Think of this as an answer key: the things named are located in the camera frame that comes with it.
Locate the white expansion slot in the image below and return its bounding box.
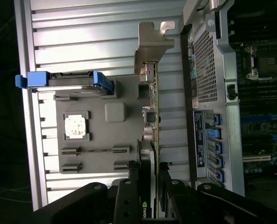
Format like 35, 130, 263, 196
242, 155, 272, 163

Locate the grey parts rack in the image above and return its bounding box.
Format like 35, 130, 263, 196
51, 74, 158, 175

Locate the silver CPU chip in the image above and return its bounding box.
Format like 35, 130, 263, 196
64, 114, 86, 139

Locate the hard disk in blue carrier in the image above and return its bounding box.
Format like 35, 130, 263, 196
14, 70, 114, 97

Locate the CPU socket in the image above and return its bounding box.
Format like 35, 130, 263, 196
244, 41, 277, 81

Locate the green motherboard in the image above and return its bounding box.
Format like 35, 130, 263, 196
236, 39, 277, 176

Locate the open black PC case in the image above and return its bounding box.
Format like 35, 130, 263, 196
179, 0, 277, 212

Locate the blue expansion slot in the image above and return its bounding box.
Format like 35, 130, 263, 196
241, 111, 277, 122

